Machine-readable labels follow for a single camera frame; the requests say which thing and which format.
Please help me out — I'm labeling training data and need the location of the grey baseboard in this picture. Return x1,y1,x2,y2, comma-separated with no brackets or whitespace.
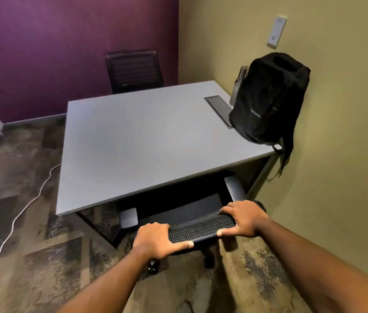
1,113,67,131

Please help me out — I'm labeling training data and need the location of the person's right hand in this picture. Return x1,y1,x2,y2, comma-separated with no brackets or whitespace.
217,200,266,238

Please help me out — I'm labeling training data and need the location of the silver metal bottle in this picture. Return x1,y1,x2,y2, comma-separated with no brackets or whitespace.
230,65,250,107

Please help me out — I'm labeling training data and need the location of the grey metal table leg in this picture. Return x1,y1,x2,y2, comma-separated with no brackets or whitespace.
76,210,126,252
245,154,280,201

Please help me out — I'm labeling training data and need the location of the person's left forearm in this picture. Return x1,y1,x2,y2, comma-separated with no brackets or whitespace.
57,248,153,313

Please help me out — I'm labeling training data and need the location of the black backpack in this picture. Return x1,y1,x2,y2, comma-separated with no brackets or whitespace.
228,52,311,178

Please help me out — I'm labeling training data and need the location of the person's left hand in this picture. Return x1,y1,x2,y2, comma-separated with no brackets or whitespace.
133,222,194,261

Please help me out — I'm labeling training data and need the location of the black mesh office chair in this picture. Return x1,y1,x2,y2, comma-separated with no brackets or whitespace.
118,175,266,275

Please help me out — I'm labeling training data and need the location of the white floor cable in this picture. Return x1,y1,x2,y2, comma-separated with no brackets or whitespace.
0,163,61,288

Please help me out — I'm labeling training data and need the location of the grey table cable hatch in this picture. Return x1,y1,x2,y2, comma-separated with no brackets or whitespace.
203,95,235,129

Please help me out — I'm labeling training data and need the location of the black visitor chair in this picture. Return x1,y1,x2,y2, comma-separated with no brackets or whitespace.
105,50,164,94

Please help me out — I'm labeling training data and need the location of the white wall switch plate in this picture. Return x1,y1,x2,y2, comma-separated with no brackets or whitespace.
266,15,288,49

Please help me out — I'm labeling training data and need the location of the person's right forearm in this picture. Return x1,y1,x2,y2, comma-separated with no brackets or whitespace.
255,212,368,313

